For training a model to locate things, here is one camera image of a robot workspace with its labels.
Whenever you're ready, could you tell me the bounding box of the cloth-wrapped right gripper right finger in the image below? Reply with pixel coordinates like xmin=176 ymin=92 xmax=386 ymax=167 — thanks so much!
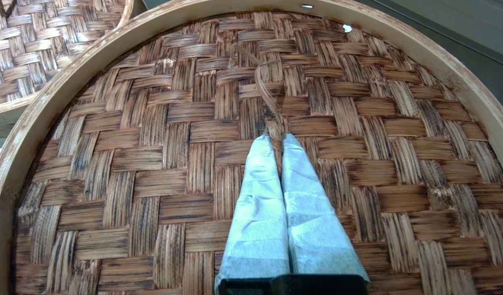
xmin=281 ymin=133 xmax=370 ymax=283

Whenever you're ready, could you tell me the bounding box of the dark woven bamboo lid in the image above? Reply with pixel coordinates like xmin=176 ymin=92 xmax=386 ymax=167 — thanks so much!
xmin=0 ymin=0 xmax=503 ymax=295

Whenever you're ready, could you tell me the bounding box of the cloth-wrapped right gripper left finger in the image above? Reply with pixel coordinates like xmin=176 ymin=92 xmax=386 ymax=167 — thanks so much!
xmin=215 ymin=134 xmax=292 ymax=293

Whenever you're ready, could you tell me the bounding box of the light woven bamboo steamer lid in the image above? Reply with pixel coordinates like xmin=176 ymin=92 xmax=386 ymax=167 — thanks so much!
xmin=0 ymin=0 xmax=136 ymax=138

